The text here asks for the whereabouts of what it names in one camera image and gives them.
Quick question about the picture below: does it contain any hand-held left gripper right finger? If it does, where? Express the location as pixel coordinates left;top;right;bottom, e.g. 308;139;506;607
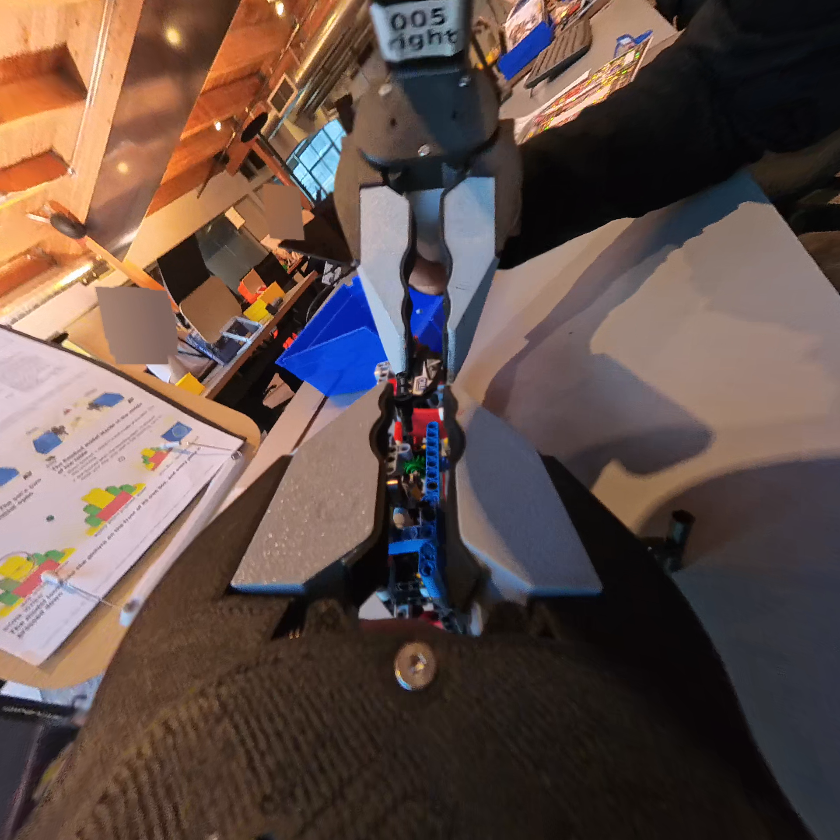
445;386;605;603

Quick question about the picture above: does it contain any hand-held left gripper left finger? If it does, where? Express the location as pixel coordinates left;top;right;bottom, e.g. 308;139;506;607
230;384;392;598

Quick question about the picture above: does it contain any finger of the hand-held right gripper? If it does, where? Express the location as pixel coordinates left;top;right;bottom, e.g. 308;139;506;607
357;187;419;383
440;176;499;383

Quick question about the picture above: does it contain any toy brick car chassis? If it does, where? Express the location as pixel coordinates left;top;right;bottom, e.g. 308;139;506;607
374;357;470;634

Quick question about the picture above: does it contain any black curved toy panel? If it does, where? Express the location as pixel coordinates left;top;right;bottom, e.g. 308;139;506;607
646;511;697;572

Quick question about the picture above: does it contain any person's right forearm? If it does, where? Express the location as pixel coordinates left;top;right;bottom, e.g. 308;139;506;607
499;0;840;270

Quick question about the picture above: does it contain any person's right hand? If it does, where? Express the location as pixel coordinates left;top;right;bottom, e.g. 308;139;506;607
410;255;454;298

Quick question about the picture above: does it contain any blue storage bin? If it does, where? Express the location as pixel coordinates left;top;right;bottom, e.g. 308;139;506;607
276;276;448;398

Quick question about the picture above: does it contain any small blue bin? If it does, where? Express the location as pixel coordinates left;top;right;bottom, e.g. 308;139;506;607
499;20;555;80

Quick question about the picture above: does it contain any colourful printed sheet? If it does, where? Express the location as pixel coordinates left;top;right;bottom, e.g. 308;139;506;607
518;69;613;142

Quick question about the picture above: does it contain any cluttered background worktable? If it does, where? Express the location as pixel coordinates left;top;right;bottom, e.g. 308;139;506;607
177;269;329;398

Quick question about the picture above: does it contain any adjacent grey table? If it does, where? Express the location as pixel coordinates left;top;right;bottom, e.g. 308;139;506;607
499;0;677;142

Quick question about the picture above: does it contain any clipboard with printed sheet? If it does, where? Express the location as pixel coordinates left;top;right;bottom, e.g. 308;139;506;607
0;325;262;690

